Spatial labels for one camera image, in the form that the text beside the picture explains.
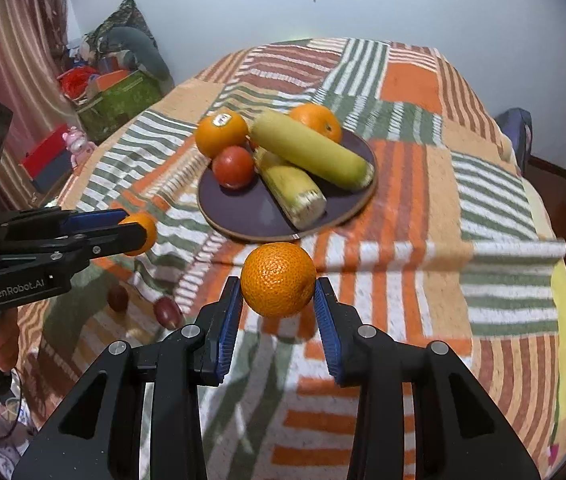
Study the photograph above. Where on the orange box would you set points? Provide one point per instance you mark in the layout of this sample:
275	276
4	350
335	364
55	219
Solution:
110	80

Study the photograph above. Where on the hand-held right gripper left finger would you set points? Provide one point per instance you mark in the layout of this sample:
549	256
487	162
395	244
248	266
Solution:
228	330

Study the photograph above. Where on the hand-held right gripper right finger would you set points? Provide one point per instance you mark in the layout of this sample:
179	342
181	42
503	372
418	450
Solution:
328	330

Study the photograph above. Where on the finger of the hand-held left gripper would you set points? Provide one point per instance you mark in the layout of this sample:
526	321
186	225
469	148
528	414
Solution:
93	220
118	242

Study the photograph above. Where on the red box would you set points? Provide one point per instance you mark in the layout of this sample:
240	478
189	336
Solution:
45	152

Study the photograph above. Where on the large orange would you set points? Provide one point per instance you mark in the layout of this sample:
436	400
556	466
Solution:
315	117

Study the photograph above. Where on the small mandarin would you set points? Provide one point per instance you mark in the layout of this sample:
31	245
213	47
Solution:
278	277
147	230

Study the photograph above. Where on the orange with sticker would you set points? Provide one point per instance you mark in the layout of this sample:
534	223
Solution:
220	135

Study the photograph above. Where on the short corn cob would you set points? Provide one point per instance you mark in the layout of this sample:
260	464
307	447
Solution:
290	187

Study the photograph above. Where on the person's left hand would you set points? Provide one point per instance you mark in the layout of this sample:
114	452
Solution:
4	340

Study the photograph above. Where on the long corn cob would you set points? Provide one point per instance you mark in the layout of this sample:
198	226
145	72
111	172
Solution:
308	150

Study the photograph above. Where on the camouflage cushion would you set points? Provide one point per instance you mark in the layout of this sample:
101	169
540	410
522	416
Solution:
123	15

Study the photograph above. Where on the pink toy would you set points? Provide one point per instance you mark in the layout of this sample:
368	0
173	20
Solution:
78	142

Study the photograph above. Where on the yellow sheet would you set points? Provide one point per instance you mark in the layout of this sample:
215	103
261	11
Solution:
565	310

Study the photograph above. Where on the striped patchwork blanket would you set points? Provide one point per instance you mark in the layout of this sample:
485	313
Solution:
413	240

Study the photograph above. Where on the grey blue chair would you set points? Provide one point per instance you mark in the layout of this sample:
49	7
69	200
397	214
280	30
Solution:
515	130

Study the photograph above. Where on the floral bed sheet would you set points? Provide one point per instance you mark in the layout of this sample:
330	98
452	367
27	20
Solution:
3	455

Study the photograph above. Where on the small dark red fruit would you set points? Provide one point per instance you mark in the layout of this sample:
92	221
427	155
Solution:
117	299
168	312

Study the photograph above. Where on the red bag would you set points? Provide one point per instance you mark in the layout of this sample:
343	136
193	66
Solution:
75	80

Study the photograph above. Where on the purple plate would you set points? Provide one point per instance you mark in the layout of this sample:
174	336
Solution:
243	210

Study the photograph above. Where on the striped red curtain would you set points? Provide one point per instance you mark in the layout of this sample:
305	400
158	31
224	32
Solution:
23	60

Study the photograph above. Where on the green cardboard box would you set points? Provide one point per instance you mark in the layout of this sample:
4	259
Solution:
123	105

